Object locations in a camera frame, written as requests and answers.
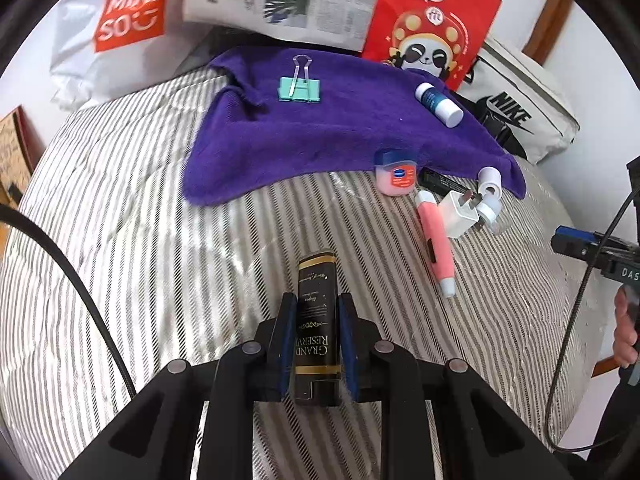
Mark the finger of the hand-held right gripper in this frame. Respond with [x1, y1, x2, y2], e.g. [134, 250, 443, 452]
[551, 226, 608, 263]

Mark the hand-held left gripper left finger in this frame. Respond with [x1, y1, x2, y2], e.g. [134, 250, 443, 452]
[60, 291, 301, 480]

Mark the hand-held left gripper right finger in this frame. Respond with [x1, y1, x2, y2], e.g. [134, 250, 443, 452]
[337, 291, 576, 480]

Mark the black box with gold print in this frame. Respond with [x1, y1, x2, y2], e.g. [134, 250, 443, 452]
[292, 248, 346, 407]

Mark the white charger plug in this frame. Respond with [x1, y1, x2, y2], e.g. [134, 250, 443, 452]
[439, 190, 485, 240]

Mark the pink pen-shaped tool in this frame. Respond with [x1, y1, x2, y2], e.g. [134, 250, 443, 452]
[416, 190, 457, 299]

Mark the pink jar with blue lid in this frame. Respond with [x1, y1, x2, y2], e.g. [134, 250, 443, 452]
[373, 149, 418, 197]

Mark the person's right forearm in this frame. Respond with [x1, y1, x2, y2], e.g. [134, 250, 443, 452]
[585, 365, 640, 466]

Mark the person's right hand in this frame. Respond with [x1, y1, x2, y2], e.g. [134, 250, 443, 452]
[614, 290, 640, 368]

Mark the white waist bag black logo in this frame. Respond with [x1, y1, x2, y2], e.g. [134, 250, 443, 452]
[452, 35, 582, 165]

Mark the striped bed sheet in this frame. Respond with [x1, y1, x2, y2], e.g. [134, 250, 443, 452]
[0, 67, 621, 480]

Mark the black rectangular stick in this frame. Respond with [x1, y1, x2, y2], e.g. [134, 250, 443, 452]
[417, 167, 481, 196]

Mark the white and blue bottle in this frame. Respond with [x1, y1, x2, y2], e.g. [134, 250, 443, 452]
[414, 82, 465, 128]

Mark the purple towel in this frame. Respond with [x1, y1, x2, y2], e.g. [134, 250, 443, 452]
[182, 46, 527, 208]

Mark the green binder clip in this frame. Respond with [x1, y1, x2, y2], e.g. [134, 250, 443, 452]
[276, 54, 321, 104]

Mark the red paper bag with panda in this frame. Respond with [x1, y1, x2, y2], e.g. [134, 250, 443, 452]
[361, 0, 503, 92]

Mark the brown wooden furniture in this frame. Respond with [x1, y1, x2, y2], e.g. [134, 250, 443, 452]
[0, 105, 46, 241]

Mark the newspaper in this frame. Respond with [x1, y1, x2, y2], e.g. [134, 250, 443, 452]
[181, 0, 391, 53]

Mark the white shopping bag orange logo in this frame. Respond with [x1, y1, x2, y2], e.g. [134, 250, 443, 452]
[47, 0, 201, 111]

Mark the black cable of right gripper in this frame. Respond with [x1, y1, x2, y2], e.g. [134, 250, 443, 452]
[545, 192, 636, 453]

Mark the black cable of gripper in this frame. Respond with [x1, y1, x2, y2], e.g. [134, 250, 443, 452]
[545, 192, 636, 453]
[0, 207, 138, 401]

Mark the wooden frame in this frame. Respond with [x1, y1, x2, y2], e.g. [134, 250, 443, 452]
[522, 0, 573, 66]

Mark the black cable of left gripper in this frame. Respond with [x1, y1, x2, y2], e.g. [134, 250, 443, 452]
[0, 207, 138, 401]

